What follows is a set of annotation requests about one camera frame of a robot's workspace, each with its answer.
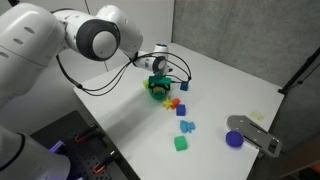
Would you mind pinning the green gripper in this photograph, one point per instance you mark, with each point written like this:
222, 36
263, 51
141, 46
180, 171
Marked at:
159, 81

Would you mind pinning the green plastic bowl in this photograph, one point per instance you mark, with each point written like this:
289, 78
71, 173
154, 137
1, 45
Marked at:
158, 93

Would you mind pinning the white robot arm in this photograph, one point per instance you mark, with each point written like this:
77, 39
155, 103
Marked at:
31, 37

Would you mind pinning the yellow toy giraffe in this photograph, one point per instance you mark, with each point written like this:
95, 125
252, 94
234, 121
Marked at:
167, 104

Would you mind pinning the orange toy animal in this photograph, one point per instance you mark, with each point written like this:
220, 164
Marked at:
175, 103

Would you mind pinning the light blue toy bear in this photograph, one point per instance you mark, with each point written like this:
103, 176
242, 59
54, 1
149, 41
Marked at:
186, 126

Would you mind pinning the lime green soft cube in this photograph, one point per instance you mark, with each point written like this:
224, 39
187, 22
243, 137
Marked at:
145, 84

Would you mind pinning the dark teal soft cube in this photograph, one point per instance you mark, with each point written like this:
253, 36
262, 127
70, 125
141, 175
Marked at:
184, 86

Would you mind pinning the blue soft cube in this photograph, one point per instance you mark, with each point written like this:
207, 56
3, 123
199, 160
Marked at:
181, 110

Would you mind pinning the purple ball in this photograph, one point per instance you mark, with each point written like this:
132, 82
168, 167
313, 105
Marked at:
234, 139

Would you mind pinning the black perforated base board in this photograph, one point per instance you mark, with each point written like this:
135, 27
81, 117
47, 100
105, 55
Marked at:
85, 155

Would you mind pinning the yellow sticky note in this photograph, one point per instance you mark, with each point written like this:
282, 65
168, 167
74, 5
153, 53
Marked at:
256, 115

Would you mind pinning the grey metal plate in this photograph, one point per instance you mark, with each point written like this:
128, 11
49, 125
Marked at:
255, 135

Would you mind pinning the black tripod pole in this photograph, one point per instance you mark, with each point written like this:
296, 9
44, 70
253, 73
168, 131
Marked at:
295, 79

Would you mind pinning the orange handled clamp upper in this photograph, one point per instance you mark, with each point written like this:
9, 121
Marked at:
84, 135

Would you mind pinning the orange handled clamp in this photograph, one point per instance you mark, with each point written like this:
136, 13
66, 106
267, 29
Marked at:
84, 135
105, 162

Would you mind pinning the orange handled clamp lower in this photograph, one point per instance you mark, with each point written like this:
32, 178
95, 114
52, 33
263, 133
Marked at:
105, 162

